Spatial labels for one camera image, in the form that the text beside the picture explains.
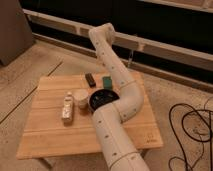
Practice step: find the green sponge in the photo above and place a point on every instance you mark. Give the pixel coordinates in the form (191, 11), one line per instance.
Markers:
(107, 82)

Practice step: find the grey cabinet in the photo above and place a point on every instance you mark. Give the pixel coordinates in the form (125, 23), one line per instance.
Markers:
(15, 33)

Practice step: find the white shelf rail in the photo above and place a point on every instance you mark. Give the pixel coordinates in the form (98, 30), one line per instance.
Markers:
(160, 46)

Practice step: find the wooden table board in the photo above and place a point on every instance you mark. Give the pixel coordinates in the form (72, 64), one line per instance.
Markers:
(45, 135)

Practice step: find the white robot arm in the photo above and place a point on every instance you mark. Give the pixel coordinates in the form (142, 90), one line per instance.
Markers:
(118, 149)

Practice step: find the black rectangular block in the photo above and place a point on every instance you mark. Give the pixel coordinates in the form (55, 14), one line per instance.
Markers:
(90, 80)

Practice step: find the black bowl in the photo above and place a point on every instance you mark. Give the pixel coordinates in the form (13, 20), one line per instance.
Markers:
(102, 97)

